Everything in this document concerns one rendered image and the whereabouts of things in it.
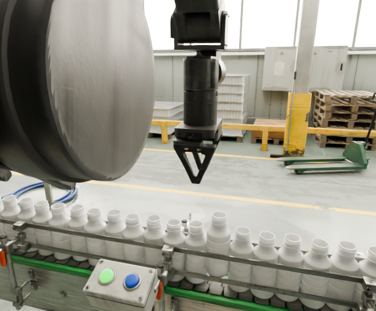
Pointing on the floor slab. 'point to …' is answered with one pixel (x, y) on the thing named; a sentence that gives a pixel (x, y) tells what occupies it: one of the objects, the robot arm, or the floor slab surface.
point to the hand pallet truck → (354, 153)
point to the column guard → (297, 123)
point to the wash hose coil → (42, 186)
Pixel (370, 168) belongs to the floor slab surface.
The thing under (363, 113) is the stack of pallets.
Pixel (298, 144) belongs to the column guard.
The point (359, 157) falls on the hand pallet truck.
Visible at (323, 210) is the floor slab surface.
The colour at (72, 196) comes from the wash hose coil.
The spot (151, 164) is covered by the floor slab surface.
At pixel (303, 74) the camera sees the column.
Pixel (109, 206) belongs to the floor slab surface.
